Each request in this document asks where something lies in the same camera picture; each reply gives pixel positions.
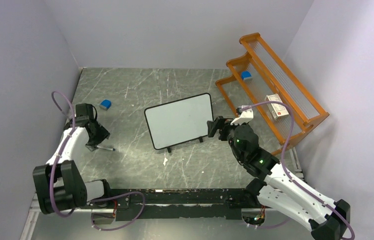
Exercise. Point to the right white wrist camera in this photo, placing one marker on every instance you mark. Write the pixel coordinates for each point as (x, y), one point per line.
(244, 116)

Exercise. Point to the blue eraser on rack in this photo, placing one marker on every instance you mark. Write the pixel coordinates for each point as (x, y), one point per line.
(246, 76)

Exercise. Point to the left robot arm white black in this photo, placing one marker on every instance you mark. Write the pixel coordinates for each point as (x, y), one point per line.
(58, 183)

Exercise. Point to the white red small box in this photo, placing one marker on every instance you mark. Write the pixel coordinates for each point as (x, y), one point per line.
(276, 110)

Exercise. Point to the orange wooden rack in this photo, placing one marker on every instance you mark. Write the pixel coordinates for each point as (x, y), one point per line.
(272, 76)

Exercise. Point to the blue eraser on table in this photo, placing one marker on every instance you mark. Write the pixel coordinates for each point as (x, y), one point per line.
(105, 104)

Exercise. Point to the white marker pen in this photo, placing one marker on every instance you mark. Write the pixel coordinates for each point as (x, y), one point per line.
(106, 148)

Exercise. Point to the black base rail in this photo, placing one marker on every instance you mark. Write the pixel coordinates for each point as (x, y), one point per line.
(227, 203)

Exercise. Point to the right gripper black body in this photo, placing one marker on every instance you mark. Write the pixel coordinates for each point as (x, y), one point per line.
(224, 123)

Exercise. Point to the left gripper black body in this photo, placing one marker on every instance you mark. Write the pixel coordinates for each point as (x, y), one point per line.
(100, 134)

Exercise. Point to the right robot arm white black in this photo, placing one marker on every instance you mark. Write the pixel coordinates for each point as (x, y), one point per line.
(276, 187)

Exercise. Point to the white board black frame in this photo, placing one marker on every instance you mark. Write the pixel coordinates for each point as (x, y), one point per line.
(179, 121)

